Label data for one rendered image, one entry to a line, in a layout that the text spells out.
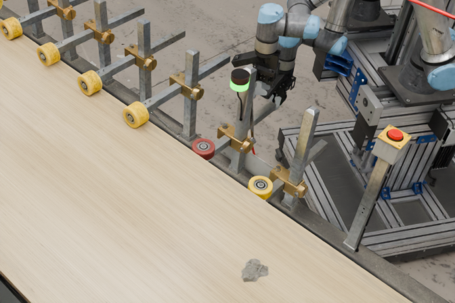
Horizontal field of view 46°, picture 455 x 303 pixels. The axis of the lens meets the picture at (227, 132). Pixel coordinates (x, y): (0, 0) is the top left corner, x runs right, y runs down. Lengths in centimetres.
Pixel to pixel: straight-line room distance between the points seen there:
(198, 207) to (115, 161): 33
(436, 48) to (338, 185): 116
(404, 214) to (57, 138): 168
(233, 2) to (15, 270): 332
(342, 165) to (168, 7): 213
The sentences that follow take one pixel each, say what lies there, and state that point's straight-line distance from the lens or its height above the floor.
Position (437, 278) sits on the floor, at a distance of 287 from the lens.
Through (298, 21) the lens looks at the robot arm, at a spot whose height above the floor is 133.
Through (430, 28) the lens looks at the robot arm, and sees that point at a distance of 177.
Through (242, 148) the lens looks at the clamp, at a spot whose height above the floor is 85.
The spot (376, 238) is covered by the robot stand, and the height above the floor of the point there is 23.
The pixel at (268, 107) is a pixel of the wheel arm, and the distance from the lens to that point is 210.
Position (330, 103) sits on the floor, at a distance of 359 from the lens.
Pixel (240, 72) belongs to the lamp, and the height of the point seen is 118.
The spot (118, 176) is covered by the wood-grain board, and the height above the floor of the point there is 90.
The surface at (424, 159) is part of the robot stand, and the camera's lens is 273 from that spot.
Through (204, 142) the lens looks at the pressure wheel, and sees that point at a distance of 186.
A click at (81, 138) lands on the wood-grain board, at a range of 189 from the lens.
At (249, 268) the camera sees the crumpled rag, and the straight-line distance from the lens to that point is 153.
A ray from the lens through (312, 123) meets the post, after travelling 166.
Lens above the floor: 220
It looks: 43 degrees down
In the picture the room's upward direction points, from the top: 6 degrees clockwise
